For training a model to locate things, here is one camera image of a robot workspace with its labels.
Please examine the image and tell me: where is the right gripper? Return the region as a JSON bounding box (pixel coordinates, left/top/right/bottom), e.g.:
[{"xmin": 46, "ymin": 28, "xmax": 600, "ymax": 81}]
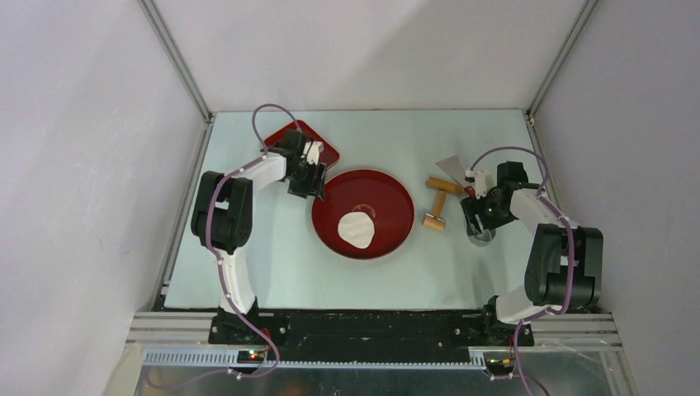
[{"xmin": 460, "ymin": 188, "xmax": 513, "ymax": 236}]

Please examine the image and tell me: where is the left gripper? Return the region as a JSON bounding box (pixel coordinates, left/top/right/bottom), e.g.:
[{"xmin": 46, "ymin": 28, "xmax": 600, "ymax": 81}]
[{"xmin": 286, "ymin": 159, "xmax": 326, "ymax": 200}]

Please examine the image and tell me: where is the small metal cup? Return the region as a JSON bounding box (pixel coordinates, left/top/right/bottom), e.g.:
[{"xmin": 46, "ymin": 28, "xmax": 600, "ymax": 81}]
[{"xmin": 468, "ymin": 229, "xmax": 497, "ymax": 248}]

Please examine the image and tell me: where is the wooden dough roller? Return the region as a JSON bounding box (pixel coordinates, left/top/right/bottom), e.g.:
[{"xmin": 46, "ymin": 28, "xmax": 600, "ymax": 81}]
[{"xmin": 422, "ymin": 177, "xmax": 464, "ymax": 232}]

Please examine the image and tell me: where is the round red plate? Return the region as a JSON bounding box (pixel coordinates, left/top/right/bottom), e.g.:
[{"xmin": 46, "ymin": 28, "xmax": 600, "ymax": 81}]
[{"xmin": 311, "ymin": 169, "xmax": 415, "ymax": 260}]

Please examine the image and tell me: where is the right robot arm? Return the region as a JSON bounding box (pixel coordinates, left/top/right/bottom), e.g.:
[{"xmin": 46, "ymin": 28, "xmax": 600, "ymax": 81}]
[{"xmin": 461, "ymin": 162, "xmax": 603, "ymax": 345}]

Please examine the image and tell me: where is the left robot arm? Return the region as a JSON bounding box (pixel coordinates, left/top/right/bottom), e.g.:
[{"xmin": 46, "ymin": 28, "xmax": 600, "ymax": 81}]
[{"xmin": 191, "ymin": 130, "xmax": 327, "ymax": 344}]

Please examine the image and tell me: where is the white dough ball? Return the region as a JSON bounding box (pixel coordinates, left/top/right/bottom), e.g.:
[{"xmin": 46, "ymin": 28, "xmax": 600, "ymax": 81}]
[{"xmin": 337, "ymin": 211, "xmax": 375, "ymax": 249}]

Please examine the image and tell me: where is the rectangular red tray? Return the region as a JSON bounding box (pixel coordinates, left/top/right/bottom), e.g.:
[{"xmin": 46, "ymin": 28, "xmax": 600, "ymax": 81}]
[{"xmin": 264, "ymin": 120, "xmax": 340, "ymax": 169}]

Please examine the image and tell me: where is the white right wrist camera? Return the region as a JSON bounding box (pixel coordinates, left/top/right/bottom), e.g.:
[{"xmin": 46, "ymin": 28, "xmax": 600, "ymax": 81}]
[{"xmin": 465, "ymin": 170, "xmax": 496, "ymax": 199}]

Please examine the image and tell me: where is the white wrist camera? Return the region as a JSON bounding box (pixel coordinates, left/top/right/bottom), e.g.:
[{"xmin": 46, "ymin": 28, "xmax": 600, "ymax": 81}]
[
  {"xmin": 302, "ymin": 140, "xmax": 324, "ymax": 165},
  {"xmin": 465, "ymin": 170, "xmax": 496, "ymax": 199}
]

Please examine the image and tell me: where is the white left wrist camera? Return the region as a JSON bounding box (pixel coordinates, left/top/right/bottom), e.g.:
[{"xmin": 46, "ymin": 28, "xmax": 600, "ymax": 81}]
[{"xmin": 302, "ymin": 140, "xmax": 324, "ymax": 165}]

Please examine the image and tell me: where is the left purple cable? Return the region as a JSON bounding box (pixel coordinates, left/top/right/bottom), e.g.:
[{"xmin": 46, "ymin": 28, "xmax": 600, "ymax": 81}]
[{"xmin": 143, "ymin": 103, "xmax": 307, "ymax": 390}]

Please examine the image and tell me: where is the purple cable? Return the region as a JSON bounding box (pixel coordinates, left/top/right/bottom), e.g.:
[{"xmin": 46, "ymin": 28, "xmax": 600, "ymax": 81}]
[
  {"xmin": 469, "ymin": 145, "xmax": 576, "ymax": 396},
  {"xmin": 143, "ymin": 103, "xmax": 307, "ymax": 390}
]

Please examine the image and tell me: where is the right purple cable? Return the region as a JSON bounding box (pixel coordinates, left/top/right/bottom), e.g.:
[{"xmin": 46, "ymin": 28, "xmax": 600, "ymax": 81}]
[{"xmin": 469, "ymin": 145, "xmax": 576, "ymax": 396}]

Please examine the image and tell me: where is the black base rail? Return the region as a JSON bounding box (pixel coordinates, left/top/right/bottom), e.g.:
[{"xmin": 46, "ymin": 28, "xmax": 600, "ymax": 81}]
[{"xmin": 208, "ymin": 305, "xmax": 534, "ymax": 364}]

